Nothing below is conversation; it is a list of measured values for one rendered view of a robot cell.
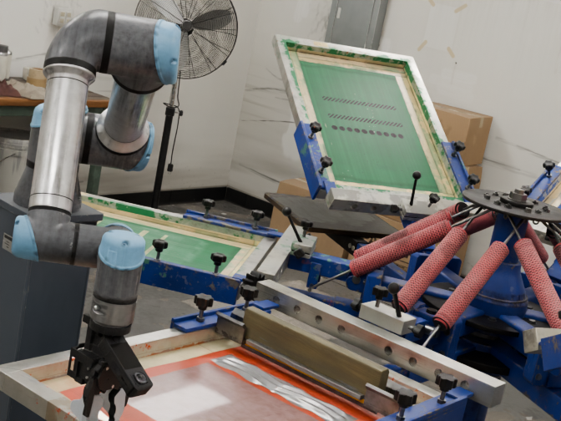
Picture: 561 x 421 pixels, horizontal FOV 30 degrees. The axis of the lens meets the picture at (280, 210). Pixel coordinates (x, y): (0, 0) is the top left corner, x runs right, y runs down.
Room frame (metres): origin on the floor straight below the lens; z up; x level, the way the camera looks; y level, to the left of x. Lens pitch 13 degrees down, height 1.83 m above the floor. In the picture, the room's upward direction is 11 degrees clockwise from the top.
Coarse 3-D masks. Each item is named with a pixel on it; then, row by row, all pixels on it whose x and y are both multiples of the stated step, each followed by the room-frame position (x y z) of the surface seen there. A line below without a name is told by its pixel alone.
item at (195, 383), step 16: (224, 352) 2.22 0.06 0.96; (240, 352) 2.24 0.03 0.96; (160, 368) 2.06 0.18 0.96; (176, 368) 2.07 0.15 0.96; (192, 368) 2.09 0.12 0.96; (208, 368) 2.11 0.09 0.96; (224, 368) 2.13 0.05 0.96; (272, 368) 2.18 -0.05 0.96; (160, 384) 1.98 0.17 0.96; (176, 384) 1.99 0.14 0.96; (192, 384) 2.01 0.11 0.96; (208, 384) 2.02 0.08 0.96; (224, 384) 2.04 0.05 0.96; (240, 384) 2.06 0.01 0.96; (256, 384) 2.07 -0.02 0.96; (128, 400) 1.88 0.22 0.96; (144, 400) 1.89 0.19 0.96; (160, 400) 1.90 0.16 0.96; (176, 400) 1.92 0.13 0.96; (192, 400) 1.93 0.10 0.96; (208, 400) 1.95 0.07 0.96; (224, 400) 1.96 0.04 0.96; (240, 400) 1.98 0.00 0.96; (128, 416) 1.81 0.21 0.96; (144, 416) 1.82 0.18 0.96; (160, 416) 1.83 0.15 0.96; (176, 416) 1.85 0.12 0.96
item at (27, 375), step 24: (144, 336) 2.13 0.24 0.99; (168, 336) 2.16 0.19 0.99; (192, 336) 2.22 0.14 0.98; (216, 336) 2.28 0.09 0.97; (24, 360) 1.89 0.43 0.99; (48, 360) 1.91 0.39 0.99; (72, 360) 1.94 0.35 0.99; (0, 384) 1.82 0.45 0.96; (24, 384) 1.78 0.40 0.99; (408, 384) 2.15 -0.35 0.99; (48, 408) 1.73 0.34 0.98
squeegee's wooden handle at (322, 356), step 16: (256, 320) 2.23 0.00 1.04; (272, 320) 2.20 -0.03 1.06; (256, 336) 2.22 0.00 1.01; (272, 336) 2.19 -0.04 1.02; (288, 336) 2.17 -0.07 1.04; (304, 336) 2.15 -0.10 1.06; (288, 352) 2.16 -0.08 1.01; (304, 352) 2.14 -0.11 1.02; (320, 352) 2.11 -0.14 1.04; (336, 352) 2.09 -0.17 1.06; (320, 368) 2.11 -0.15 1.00; (336, 368) 2.08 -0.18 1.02; (352, 368) 2.06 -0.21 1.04; (368, 368) 2.04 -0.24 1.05; (384, 368) 2.04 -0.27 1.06; (352, 384) 2.06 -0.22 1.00; (384, 384) 2.04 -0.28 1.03
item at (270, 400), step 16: (304, 384) 2.12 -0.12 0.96; (256, 400) 1.99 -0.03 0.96; (272, 400) 2.01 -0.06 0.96; (336, 400) 2.07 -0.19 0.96; (192, 416) 1.86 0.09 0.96; (208, 416) 1.87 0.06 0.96; (224, 416) 1.89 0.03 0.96; (240, 416) 1.90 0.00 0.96; (256, 416) 1.92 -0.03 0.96; (272, 416) 1.93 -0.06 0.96; (288, 416) 1.95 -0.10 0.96; (304, 416) 1.96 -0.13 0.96; (352, 416) 2.01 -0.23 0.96; (368, 416) 2.02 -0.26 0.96; (384, 416) 2.04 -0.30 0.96
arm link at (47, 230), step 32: (64, 32) 1.91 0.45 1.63; (96, 32) 1.91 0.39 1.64; (64, 64) 1.87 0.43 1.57; (96, 64) 1.91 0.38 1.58; (64, 96) 1.85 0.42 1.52; (64, 128) 1.82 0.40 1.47; (64, 160) 1.80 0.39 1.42; (32, 192) 1.78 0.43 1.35; (64, 192) 1.77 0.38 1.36; (32, 224) 1.73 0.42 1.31; (64, 224) 1.75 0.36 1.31; (32, 256) 1.72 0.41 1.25; (64, 256) 1.73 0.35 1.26
